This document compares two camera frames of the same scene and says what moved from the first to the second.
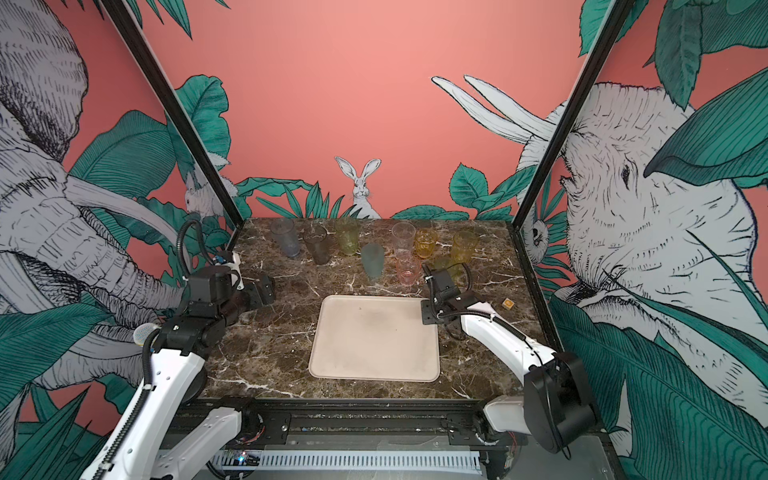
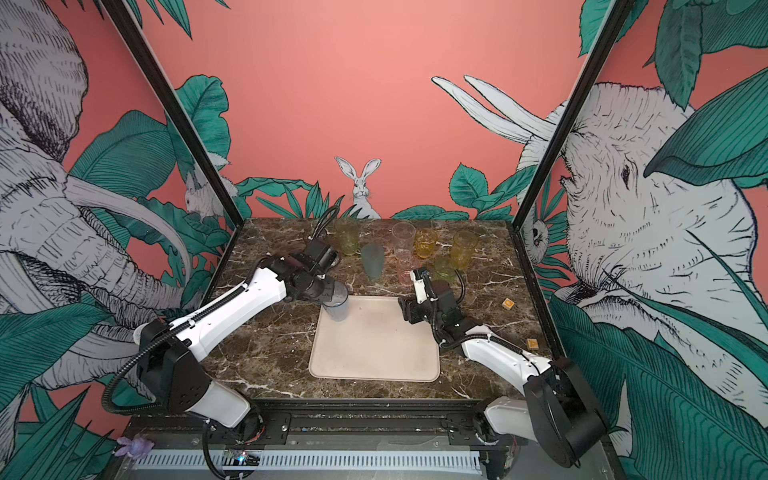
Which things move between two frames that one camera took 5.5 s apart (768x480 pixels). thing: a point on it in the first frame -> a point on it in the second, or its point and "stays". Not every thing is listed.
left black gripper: (256, 299) -> (327, 293)
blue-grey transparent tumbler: (285, 232) -> (337, 307)
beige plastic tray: (375, 338) stays
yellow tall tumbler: (463, 247) stays
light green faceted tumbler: (347, 229) stays
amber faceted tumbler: (425, 240) stays
